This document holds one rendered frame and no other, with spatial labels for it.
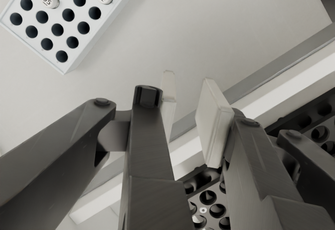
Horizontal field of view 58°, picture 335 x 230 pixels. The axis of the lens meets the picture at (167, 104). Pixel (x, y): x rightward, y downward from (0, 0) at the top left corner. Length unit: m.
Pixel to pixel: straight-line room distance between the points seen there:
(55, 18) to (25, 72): 0.09
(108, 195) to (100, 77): 0.16
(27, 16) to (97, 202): 0.20
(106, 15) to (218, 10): 0.12
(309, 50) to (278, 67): 0.03
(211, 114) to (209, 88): 0.03
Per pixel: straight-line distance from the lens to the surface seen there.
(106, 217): 0.32
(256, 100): 0.23
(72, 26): 0.33
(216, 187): 0.24
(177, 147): 0.23
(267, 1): 0.36
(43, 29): 0.34
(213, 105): 0.15
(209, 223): 0.26
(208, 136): 0.15
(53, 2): 0.32
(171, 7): 0.35
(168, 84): 0.16
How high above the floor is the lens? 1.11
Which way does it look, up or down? 74 degrees down
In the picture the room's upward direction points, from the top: 173 degrees counter-clockwise
